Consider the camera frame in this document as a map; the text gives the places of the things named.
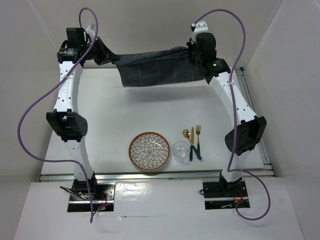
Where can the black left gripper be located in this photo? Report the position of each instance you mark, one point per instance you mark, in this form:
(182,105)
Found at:
(104,53)

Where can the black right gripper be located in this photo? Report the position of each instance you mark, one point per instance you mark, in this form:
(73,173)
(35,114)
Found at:
(191,45)

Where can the dark checked cloth placemat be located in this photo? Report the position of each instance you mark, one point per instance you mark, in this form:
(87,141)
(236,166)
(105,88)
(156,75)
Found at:
(157,68)

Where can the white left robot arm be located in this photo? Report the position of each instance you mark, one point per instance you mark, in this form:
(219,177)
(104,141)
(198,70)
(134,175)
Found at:
(70,126)

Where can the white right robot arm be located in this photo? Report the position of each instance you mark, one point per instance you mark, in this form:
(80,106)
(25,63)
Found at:
(248,127)

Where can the clear drinking glass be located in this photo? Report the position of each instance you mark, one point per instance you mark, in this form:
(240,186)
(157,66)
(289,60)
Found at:
(180,151)

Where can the floral patterned ceramic plate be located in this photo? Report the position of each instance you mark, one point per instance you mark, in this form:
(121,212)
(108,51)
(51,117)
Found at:
(149,151)

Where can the gold fork green handle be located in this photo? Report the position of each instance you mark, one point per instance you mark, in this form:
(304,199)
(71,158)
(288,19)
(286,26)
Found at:
(198,132)

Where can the gold spoon green handle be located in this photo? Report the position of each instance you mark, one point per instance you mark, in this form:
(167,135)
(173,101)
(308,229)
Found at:
(186,135)

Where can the gold knife green handle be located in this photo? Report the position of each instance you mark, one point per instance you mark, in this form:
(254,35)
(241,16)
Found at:
(191,137)

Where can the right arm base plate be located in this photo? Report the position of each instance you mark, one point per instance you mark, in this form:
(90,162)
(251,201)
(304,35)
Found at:
(216,199)

